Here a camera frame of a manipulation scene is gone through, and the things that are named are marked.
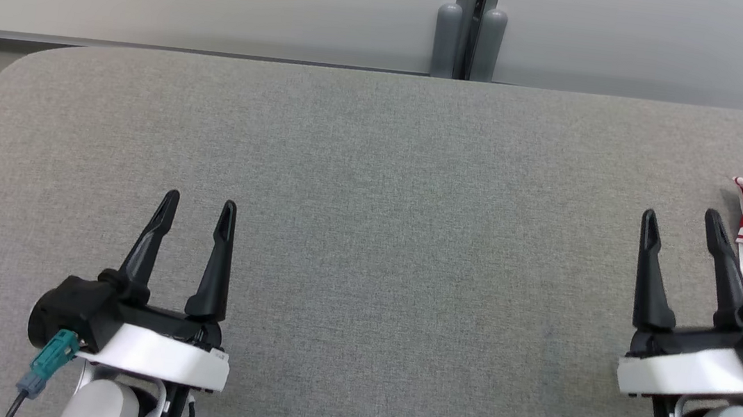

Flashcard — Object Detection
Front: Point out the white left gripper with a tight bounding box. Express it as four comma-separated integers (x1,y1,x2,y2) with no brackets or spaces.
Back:
76,181,250,395

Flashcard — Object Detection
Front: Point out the teal plug left camera cable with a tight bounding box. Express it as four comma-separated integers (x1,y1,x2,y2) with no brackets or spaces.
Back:
5,324,82,417

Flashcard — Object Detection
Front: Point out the grey partition base rail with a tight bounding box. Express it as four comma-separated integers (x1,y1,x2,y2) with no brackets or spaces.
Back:
0,25,432,88

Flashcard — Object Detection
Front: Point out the grey cylindrical post foot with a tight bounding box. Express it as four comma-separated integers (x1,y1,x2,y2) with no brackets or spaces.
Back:
470,8,509,85
429,1,465,80

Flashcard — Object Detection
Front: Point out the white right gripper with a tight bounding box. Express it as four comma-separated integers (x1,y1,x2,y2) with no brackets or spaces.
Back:
614,199,743,409

